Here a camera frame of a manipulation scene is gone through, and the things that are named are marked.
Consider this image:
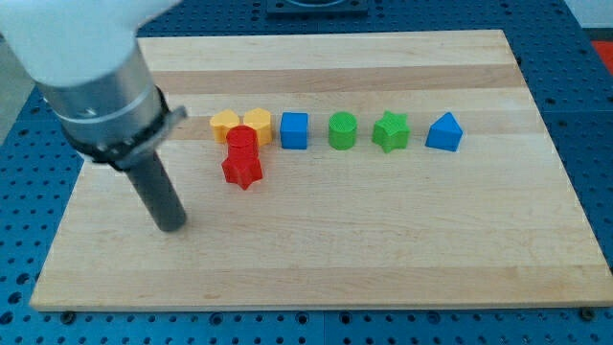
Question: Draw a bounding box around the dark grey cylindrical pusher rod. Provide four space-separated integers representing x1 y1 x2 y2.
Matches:
125 151 187 232

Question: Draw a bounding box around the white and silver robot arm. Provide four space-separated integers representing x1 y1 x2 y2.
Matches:
1 0 187 232

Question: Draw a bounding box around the yellow heart block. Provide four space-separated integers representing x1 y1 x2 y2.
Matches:
209 109 240 144

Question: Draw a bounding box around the yellow hexagon block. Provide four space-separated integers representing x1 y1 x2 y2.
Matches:
243 108 273 146

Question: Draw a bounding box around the red star block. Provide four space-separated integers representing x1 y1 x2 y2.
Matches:
221 156 263 190

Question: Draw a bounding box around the red cylinder block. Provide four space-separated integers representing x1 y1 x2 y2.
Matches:
226 126 259 160

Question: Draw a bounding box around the blue cube block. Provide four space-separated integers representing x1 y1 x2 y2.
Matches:
280 112 308 150

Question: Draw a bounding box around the green cylinder block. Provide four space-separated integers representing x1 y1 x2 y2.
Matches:
329 111 357 150

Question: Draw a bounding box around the light wooden board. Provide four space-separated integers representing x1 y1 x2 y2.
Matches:
31 30 612 311

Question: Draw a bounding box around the green star block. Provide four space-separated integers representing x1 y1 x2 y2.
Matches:
372 110 411 153

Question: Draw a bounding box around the blue triangle block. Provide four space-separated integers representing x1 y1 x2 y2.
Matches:
425 112 464 151

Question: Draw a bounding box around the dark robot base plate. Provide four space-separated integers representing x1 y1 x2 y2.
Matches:
263 0 370 17

